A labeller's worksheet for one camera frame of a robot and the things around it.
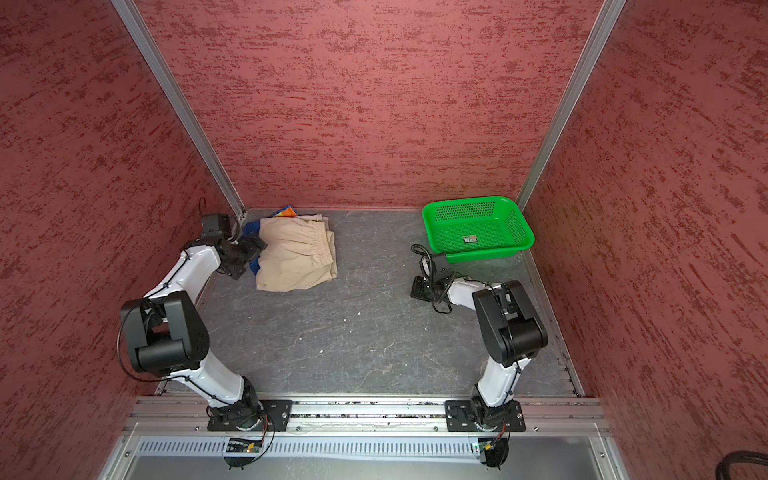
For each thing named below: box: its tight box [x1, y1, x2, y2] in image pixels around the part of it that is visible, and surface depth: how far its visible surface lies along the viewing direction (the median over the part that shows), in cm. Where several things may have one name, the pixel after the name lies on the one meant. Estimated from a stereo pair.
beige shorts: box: [256, 214, 338, 293], surface depth 99 cm
